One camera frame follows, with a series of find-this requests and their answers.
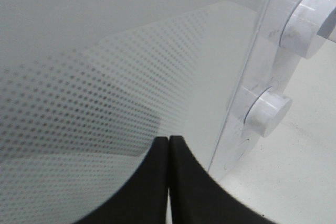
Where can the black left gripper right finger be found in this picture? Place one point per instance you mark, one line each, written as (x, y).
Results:
(196, 198)

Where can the white microwave knob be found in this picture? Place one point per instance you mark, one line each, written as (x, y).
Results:
(267, 112)
(309, 25)

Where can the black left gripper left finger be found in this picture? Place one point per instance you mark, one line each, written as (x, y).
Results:
(143, 198)

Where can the white microwave oven body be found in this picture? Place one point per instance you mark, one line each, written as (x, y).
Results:
(268, 65)

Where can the white microwave door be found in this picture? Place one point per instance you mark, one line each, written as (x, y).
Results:
(86, 85)

